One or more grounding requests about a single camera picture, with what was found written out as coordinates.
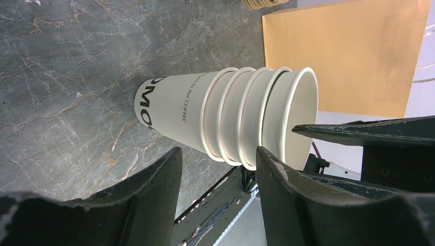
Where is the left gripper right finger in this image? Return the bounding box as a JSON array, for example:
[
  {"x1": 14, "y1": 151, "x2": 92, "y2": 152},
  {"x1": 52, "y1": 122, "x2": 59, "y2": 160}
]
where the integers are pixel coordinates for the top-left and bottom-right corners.
[{"x1": 256, "y1": 147, "x2": 434, "y2": 245}]

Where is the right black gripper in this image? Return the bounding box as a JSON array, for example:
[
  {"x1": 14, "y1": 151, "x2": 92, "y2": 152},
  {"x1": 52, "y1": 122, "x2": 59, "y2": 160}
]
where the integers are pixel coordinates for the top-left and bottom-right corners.
[{"x1": 292, "y1": 116, "x2": 434, "y2": 193}]

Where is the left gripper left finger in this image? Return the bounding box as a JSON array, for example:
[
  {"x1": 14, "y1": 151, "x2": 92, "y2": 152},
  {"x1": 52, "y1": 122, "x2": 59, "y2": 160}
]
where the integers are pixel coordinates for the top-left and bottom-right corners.
[{"x1": 1, "y1": 147, "x2": 183, "y2": 245}]

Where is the stack of white paper cups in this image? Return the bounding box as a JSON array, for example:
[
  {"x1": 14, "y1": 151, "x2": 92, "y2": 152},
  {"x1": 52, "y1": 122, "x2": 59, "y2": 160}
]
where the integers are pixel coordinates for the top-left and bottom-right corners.
[{"x1": 134, "y1": 67, "x2": 318, "y2": 171}]

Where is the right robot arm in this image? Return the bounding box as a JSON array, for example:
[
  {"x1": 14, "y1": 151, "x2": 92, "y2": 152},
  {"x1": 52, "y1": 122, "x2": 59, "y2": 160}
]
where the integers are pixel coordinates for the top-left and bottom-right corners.
[{"x1": 292, "y1": 116, "x2": 434, "y2": 193}]

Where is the brown paper bag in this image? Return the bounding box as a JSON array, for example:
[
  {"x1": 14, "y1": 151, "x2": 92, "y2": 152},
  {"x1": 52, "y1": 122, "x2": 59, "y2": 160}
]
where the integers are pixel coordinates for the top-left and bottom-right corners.
[{"x1": 262, "y1": 1, "x2": 431, "y2": 118}]

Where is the brown cardboard cup carrier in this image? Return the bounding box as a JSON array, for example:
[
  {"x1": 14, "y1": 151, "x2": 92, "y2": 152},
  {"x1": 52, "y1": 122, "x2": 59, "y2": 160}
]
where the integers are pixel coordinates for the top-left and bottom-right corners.
[{"x1": 242, "y1": 0, "x2": 289, "y2": 10}]

